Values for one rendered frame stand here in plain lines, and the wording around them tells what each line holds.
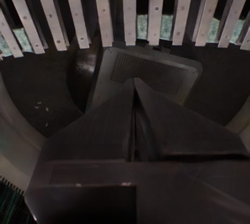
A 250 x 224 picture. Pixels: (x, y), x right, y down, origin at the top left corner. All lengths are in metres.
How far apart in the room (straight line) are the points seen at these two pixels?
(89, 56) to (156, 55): 0.46
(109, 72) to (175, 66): 0.32
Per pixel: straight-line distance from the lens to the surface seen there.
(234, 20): 0.23
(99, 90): 1.19
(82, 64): 1.42
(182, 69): 1.15
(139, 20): 0.22
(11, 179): 1.55
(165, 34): 0.23
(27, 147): 1.84
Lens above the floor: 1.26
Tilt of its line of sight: 53 degrees down
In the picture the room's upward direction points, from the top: 180 degrees clockwise
